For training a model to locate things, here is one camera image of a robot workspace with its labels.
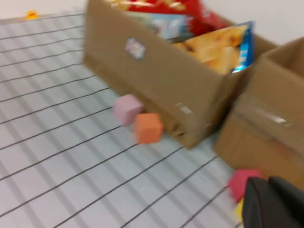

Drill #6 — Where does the light pink foam cube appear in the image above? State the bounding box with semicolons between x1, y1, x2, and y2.
113;94;144;126

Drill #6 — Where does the red prawn cracker bag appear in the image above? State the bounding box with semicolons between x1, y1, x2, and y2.
110;0;228;36

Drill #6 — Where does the white black-grid table mat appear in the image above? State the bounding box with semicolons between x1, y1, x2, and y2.
0;13;245;228

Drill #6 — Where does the yellow foam cube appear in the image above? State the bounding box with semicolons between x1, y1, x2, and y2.
234;199;245;223

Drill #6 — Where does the plain brown cardboard box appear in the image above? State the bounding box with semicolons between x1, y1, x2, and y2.
213;37;304;190

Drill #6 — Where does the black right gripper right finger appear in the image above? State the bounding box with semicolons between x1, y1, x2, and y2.
267;176;304;225

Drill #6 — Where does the labelled SF-express cardboard box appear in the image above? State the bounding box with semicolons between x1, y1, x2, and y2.
82;0;278;150

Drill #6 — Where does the orange foam cube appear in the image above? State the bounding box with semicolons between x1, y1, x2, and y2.
133;113;164;145

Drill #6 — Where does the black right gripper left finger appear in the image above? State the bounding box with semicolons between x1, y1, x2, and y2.
241;177;304;228

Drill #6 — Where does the red foam cube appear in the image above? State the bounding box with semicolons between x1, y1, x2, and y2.
228;169;263;204

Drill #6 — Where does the blue potato chips bag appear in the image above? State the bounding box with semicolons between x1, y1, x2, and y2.
174;20;255;75

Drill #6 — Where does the light blue snack bag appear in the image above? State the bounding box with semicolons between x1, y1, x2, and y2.
128;13;194;40

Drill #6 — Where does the small yellow object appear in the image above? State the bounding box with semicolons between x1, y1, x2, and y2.
25;9;38;20

